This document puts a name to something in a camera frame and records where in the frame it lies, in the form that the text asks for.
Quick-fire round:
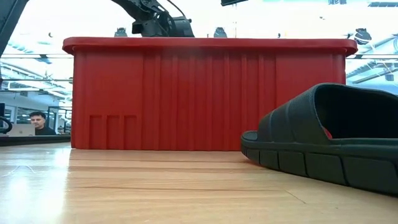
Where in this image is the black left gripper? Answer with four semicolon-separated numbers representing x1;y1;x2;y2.
132;16;196;38

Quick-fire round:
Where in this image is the red plastic bin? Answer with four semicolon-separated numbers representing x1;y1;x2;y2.
62;36;359;152

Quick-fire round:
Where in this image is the black slide sandal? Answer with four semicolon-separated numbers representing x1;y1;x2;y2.
240;82;398;196

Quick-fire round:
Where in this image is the person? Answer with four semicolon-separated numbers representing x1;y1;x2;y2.
29;111;57;136

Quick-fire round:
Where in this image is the silver laptop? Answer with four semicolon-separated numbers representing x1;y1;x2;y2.
6;124;36;137

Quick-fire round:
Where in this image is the black aluminium frame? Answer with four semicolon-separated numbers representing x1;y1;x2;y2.
0;134;72;147

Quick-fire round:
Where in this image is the black looped cable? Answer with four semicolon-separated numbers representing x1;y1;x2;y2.
0;116;13;134

